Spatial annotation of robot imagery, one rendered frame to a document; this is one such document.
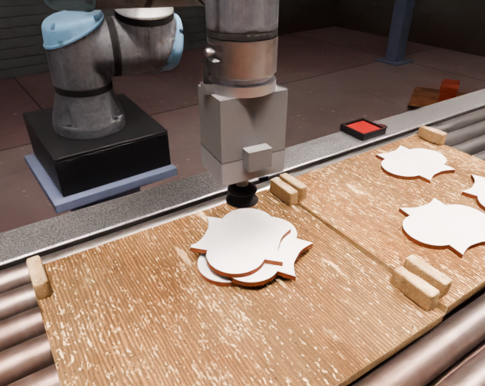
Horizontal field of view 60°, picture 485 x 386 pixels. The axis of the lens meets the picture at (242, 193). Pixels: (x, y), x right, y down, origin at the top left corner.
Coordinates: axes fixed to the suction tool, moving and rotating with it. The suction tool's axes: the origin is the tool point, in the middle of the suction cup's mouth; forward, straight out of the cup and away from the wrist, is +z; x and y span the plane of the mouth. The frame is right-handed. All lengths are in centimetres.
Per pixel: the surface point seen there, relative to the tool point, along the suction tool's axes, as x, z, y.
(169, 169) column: 39.8, 15.5, 2.0
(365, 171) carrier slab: 10.3, 8.8, 31.8
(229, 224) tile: 3.6, 6.3, -0.2
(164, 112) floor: 297, 102, 76
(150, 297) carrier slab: -2.8, 8.8, -14.2
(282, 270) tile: -7.6, 7.1, 1.9
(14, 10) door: 472, 37, -19
